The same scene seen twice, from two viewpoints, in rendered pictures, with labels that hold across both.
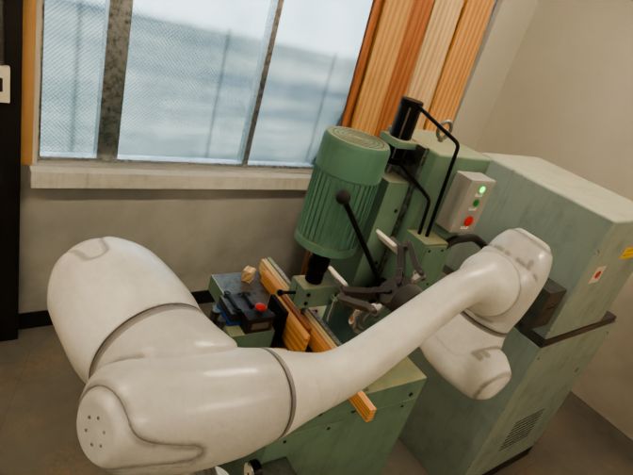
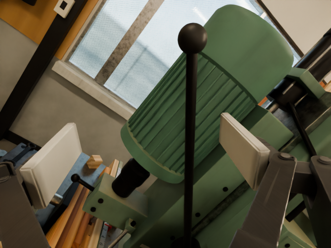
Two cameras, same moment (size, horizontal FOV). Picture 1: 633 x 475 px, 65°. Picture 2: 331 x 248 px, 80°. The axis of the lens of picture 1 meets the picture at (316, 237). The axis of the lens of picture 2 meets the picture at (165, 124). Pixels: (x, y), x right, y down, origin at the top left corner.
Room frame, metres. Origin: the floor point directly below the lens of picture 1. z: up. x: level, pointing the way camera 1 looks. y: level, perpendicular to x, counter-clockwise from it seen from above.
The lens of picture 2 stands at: (0.85, -0.16, 1.37)
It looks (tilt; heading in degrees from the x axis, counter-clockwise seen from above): 14 degrees down; 22
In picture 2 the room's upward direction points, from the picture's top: 41 degrees clockwise
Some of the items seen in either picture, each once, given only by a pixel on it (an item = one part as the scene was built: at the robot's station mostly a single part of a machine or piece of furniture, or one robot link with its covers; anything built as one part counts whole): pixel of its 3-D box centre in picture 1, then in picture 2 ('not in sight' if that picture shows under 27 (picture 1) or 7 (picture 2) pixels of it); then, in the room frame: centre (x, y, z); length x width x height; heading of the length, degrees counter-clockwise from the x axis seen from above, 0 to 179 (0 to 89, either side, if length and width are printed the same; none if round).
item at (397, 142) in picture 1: (402, 131); (310, 73); (1.33, -0.14, 1.54); 0.08 x 0.08 x 0.17; 39
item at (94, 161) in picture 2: (248, 274); (94, 162); (1.42, 0.18, 0.92); 0.04 x 0.03 x 0.04; 172
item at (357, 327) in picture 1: (366, 316); not in sight; (1.23, -0.21, 1.02); 0.12 x 0.03 x 0.12; 129
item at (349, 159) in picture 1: (340, 193); (198, 101); (1.25, -0.03, 1.35); 0.18 x 0.18 x 0.31
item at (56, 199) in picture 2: (267, 317); (51, 197); (1.18, 0.07, 0.95); 0.09 x 0.07 x 0.09; 39
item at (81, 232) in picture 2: (292, 317); (83, 218); (1.25, 0.00, 0.93); 0.18 x 0.02 x 0.06; 39
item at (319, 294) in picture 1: (315, 292); (116, 205); (1.26, -0.04, 1.03); 0.14 x 0.07 x 0.09; 129
